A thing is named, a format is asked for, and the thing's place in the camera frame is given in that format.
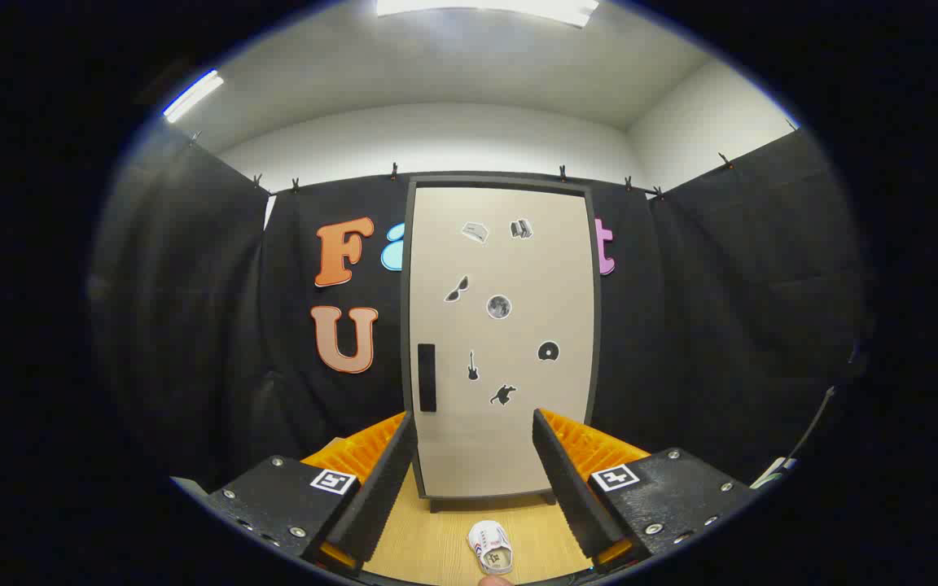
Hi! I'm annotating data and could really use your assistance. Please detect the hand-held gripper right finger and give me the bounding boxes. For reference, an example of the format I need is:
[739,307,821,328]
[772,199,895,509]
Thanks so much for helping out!
[533,409,755,572]

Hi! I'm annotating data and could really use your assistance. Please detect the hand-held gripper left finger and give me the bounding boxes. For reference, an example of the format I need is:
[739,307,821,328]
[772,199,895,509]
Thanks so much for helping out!
[207,411,419,575]

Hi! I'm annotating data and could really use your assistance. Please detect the dark grey shoe cabinet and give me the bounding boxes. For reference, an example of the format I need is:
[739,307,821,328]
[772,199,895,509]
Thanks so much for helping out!
[401,173,603,514]

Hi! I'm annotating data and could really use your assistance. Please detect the thin cable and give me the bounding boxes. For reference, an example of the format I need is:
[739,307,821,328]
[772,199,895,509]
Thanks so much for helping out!
[795,387,838,461]

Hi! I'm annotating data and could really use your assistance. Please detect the beige shoe cabinet door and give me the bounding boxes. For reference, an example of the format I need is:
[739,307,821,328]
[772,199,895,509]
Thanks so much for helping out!
[410,187,596,499]

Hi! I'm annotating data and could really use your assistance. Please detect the black backdrop clips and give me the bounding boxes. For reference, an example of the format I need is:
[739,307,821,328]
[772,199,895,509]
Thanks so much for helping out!
[188,130,734,200]

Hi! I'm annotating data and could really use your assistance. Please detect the ceiling light panel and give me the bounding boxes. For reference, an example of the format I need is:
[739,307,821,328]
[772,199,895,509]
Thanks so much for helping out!
[164,71,224,123]
[377,0,600,28]

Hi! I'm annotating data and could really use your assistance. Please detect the black backdrop cloth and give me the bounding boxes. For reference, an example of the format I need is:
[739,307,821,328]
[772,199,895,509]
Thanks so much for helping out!
[86,126,877,497]

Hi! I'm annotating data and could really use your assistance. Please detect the white and green object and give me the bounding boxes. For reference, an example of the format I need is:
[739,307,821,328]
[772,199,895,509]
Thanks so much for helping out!
[752,456,797,491]

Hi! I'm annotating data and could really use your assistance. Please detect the white shoe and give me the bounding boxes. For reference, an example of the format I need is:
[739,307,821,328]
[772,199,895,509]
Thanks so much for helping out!
[467,521,514,576]

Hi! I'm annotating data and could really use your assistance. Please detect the black door handle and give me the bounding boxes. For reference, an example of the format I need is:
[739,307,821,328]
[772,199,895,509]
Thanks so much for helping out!
[418,343,437,413]

